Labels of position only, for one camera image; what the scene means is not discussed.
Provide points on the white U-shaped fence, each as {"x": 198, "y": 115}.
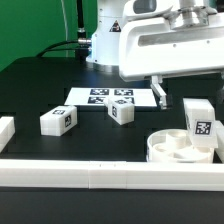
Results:
{"x": 41, "y": 173}

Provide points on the white paper marker sheet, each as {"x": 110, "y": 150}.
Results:
{"x": 96, "y": 96}

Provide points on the black cable upright connector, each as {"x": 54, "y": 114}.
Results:
{"x": 81, "y": 32}

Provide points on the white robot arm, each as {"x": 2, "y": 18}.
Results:
{"x": 113, "y": 15}

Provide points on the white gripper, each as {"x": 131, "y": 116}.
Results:
{"x": 151, "y": 49}

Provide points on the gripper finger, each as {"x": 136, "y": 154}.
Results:
{"x": 220, "y": 90}

